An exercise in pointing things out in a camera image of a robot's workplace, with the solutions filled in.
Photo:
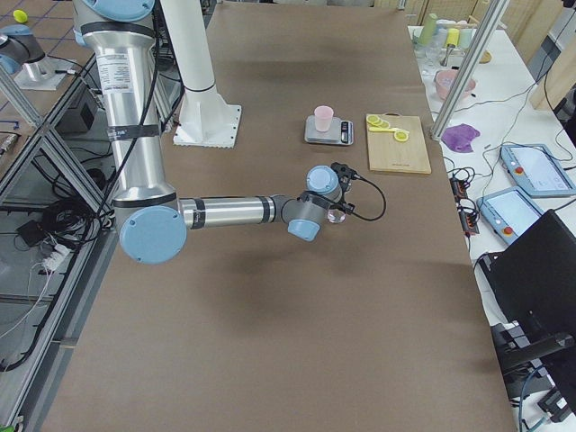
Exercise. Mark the yellow plastic knife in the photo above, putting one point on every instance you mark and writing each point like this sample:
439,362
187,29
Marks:
392,130

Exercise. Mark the black monitor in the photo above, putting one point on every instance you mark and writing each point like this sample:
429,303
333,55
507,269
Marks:
533,281

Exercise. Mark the yellow cup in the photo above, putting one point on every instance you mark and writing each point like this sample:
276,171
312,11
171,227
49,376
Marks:
452,37

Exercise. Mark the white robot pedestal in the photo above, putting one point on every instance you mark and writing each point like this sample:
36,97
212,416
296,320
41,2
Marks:
205,119

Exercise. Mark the aluminium frame post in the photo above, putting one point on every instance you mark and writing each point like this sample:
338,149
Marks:
480,41

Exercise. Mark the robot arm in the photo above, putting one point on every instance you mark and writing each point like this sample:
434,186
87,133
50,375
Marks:
153,220

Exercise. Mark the pink bowl with ice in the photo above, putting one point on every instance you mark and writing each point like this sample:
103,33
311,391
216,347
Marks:
444,80

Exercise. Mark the blue teach pendant far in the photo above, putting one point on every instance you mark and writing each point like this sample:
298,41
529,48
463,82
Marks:
536,171

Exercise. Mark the grey kitchen scale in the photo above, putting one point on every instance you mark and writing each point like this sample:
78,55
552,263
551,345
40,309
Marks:
340,132

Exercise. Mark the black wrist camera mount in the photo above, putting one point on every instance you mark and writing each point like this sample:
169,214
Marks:
345,176

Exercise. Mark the clear glass sauce bottle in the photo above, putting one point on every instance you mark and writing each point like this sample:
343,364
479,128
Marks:
336,216

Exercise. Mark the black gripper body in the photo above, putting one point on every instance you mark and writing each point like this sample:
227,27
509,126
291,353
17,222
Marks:
346,208

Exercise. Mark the pink plastic cup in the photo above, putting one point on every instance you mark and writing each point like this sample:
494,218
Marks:
323,116

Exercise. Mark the blue teach pendant near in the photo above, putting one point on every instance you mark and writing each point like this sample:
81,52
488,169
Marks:
510,212

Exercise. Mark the wooden cutting board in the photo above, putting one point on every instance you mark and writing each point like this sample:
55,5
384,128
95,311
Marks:
385,154

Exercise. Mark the purple cloth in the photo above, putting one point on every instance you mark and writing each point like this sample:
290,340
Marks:
459,138

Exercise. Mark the blue teach pendant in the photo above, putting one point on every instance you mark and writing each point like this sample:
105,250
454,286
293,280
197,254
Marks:
510,212
536,171

